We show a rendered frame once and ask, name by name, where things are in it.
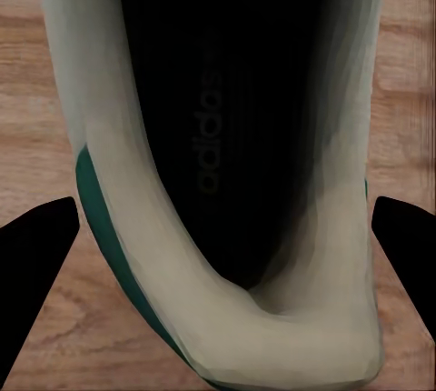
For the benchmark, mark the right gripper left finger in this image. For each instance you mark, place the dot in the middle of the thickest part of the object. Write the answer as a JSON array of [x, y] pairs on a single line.
[[33, 249]]

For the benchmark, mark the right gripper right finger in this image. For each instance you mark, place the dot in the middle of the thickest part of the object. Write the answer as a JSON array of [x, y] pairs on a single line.
[[407, 234]]

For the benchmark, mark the gym shoe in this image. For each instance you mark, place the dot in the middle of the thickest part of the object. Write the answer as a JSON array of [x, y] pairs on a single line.
[[220, 151]]

